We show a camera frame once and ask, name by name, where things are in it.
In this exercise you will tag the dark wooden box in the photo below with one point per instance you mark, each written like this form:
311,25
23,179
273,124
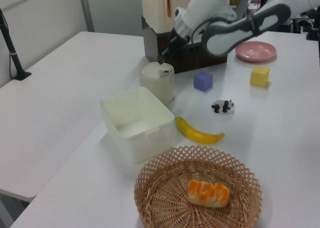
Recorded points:
185,61

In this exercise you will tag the pink plate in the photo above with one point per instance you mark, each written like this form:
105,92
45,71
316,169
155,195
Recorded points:
255,51

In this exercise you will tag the yellow cube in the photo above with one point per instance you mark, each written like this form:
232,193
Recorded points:
259,76

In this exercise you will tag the black camera stand pole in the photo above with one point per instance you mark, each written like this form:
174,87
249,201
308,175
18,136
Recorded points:
13,58

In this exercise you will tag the beige dustbin lid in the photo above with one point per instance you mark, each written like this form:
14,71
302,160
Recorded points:
151,71

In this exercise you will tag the purple cube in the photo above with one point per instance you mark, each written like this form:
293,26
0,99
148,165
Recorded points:
202,82

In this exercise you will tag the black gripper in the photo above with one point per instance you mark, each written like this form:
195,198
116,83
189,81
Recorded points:
177,44

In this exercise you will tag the orange topped bread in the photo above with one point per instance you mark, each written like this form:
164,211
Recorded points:
207,194

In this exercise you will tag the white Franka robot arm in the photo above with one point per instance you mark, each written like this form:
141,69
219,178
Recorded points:
225,30

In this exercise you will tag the black clamp mount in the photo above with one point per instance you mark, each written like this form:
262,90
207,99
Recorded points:
312,30

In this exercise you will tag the yellow banana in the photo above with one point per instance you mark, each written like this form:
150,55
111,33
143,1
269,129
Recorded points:
195,135

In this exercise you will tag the white rectangular plastic container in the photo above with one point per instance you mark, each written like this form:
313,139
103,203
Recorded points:
135,108

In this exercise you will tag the panda figurine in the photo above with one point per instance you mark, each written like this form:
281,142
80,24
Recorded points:
221,106

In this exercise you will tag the beige round dustbin body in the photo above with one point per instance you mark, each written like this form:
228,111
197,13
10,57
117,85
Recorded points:
156,90

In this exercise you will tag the woven wicker basket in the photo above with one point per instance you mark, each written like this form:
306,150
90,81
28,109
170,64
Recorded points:
170,208

